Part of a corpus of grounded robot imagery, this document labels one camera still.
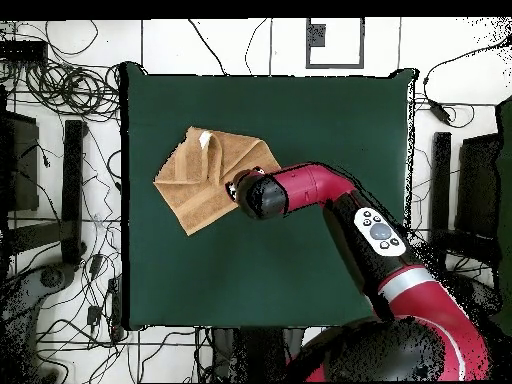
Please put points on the tan terry towel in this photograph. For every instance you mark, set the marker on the tan terry towel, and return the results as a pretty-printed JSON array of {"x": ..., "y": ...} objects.
[{"x": 188, "y": 188}]

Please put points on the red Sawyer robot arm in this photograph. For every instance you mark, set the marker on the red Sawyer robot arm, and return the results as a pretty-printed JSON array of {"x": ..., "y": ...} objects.
[{"x": 312, "y": 184}]

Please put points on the dark flat box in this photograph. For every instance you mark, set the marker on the dark flat box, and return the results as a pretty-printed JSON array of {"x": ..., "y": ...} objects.
[
  {"x": 22, "y": 168},
  {"x": 478, "y": 188}
]

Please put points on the dark green table cloth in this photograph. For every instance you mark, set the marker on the dark green table cloth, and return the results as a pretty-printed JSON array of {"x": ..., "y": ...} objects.
[{"x": 260, "y": 100}]

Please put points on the small black power adapter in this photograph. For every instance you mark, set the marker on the small black power adapter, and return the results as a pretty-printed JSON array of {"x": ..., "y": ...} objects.
[
  {"x": 93, "y": 315},
  {"x": 96, "y": 264}
]

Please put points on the black upright bar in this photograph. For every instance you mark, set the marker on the black upright bar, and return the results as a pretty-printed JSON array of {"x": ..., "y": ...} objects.
[
  {"x": 440, "y": 180},
  {"x": 73, "y": 192}
]

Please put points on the black power strip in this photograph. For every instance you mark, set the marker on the black power strip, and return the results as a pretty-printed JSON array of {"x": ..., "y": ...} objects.
[{"x": 116, "y": 304}]

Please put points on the grey chair base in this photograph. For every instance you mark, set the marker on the grey chair base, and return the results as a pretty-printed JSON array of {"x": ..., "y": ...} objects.
[{"x": 24, "y": 296}]

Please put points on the small black box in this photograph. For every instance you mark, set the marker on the small black box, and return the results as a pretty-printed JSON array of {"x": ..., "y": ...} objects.
[{"x": 22, "y": 50}]

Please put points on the green cloth strip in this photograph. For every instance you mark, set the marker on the green cloth strip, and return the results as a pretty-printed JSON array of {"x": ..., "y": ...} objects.
[{"x": 506, "y": 200}]

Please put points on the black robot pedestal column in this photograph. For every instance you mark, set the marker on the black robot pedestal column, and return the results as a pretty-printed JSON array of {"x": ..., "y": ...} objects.
[{"x": 260, "y": 356}]

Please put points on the grey square frame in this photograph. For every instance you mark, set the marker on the grey square frame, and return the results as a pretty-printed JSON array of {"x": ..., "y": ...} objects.
[{"x": 318, "y": 36}]

